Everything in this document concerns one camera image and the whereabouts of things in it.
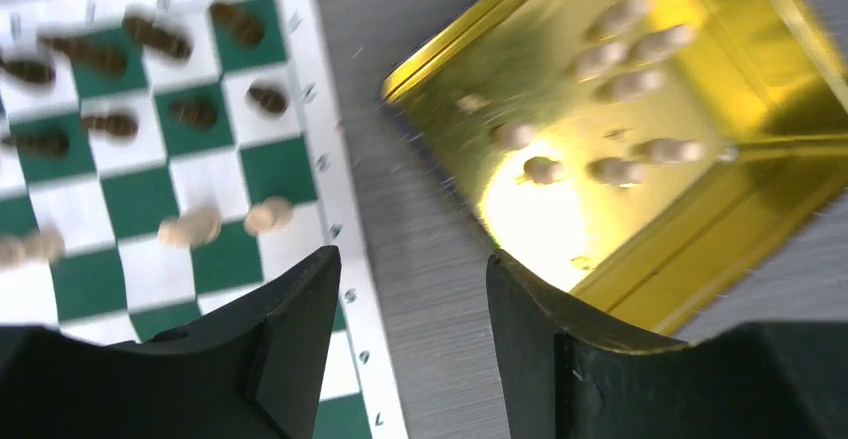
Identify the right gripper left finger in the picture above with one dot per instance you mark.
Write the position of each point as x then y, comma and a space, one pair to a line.
252, 368

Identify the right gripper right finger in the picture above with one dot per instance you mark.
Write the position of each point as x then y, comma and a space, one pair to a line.
570, 370

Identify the light wooden chess piece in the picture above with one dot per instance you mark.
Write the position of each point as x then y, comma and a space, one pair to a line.
40, 245
193, 229
274, 213

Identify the gold metal tin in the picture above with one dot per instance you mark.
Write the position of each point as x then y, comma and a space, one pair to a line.
642, 155

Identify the green white chess board mat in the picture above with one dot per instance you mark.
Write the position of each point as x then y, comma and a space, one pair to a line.
170, 106

